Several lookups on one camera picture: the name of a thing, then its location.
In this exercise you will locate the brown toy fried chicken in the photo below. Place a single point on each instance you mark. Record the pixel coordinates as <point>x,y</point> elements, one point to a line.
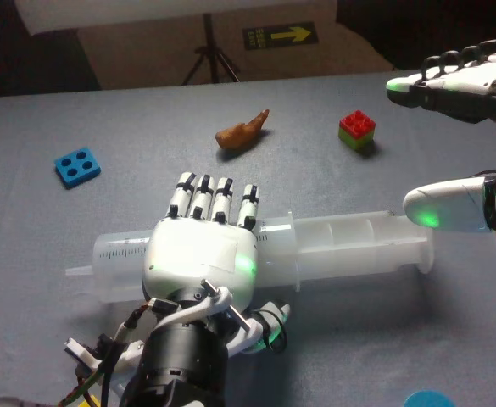
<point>239,133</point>

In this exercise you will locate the black tripod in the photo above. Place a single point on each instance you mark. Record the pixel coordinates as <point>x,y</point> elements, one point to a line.
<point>211,55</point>

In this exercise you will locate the white backdrop panel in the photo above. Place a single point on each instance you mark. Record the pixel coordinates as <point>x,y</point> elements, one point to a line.
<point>167,12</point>

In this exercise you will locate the clear plastic bottle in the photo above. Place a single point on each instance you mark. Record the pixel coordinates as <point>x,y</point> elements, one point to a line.
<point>336,250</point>

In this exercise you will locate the blue four-hole block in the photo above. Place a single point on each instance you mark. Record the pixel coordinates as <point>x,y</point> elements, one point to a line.
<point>77,166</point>

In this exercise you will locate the green toy brick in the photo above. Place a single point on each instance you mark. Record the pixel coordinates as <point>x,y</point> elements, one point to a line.
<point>355,141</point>

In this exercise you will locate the yellow block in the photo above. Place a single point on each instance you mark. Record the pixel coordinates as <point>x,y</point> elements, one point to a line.
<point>90,400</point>

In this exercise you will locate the black sign with yellow arrow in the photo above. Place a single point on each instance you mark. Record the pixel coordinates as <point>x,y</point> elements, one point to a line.
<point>280,35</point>

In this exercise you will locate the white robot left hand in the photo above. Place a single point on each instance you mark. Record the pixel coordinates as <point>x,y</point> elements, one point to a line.
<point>196,254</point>

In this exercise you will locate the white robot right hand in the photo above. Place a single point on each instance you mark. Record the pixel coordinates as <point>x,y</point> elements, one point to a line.
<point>464,76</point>

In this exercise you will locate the red toy brick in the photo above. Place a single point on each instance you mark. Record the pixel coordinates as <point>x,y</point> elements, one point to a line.
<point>357,122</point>

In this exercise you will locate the blue round disc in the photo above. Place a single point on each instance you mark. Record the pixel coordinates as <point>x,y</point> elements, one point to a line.
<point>429,399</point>

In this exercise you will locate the grey table cloth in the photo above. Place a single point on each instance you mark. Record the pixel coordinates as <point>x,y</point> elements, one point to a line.
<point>61,254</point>

